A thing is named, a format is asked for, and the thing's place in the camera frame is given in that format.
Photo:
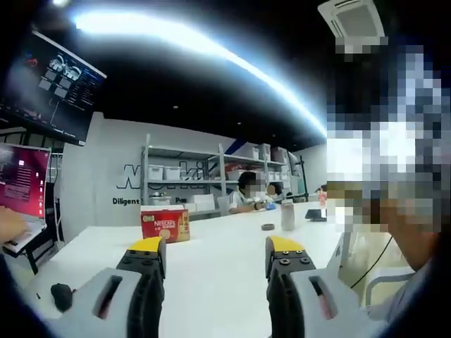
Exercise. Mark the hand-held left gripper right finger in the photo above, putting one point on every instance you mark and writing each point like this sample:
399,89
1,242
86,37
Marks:
289,262

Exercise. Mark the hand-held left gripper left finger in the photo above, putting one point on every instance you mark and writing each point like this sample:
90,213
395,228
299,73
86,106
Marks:
139,262

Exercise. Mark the clear plastic cup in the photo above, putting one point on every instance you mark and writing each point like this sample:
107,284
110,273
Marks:
288,216

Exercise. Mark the red coffee box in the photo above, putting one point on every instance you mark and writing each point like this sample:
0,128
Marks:
163,227

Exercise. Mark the grey tape roll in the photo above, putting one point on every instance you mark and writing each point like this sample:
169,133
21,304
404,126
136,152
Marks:
267,227

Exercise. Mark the black phone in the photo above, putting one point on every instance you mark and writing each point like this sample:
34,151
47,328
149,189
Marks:
315,215

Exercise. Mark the pink bottle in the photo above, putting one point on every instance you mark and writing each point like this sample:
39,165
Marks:
322,199

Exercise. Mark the black computer mouse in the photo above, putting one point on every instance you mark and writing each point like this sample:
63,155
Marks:
61,297

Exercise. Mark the white flat box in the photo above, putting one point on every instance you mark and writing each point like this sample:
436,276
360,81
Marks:
203,203

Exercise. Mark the black pole stand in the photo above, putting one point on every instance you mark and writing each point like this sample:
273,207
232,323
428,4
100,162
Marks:
303,176

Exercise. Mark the row of white storage boxes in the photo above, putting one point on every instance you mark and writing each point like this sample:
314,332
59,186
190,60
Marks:
163,172

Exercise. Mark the white desk black legs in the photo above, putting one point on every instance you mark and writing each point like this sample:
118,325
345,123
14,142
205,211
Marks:
42,248

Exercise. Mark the grey metal shelf rack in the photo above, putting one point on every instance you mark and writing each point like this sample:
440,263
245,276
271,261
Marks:
220,165

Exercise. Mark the laptop with red screen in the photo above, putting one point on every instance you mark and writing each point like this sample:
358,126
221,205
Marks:
24,183

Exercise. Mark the long ceiling light strip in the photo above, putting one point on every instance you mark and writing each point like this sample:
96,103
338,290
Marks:
211,49

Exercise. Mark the ceiling air conditioner unit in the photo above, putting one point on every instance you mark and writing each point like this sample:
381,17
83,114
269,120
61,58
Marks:
356,17

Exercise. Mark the large wall monitor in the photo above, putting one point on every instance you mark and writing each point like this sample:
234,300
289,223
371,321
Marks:
53,91

